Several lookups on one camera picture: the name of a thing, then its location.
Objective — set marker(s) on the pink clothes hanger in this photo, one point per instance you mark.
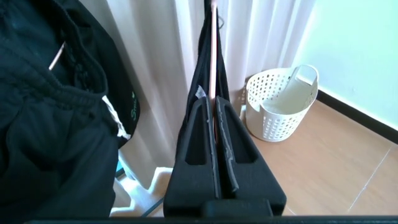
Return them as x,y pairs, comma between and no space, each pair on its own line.
56,57
213,46

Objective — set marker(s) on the black shorts with white stripes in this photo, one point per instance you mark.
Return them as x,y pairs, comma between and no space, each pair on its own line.
46,140

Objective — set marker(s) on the white laundry basket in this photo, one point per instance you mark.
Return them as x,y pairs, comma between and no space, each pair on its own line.
273,124

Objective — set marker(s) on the black t-shirt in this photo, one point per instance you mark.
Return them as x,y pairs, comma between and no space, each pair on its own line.
202,62

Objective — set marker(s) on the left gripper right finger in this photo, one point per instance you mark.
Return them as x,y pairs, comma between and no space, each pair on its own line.
252,183

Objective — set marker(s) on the beige curtain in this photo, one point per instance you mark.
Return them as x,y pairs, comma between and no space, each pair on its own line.
155,62

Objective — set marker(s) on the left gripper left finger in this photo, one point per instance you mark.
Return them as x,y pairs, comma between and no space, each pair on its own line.
189,186

